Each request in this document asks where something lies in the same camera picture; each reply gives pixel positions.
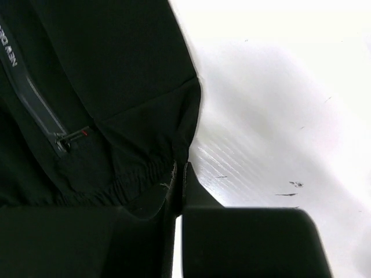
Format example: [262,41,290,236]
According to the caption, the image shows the black shorts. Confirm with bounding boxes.
[1,1,201,206]

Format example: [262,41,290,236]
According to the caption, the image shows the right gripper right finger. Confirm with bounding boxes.
[182,163,332,277]

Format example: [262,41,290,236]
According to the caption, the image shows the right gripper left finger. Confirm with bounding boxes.
[1,166,177,277]

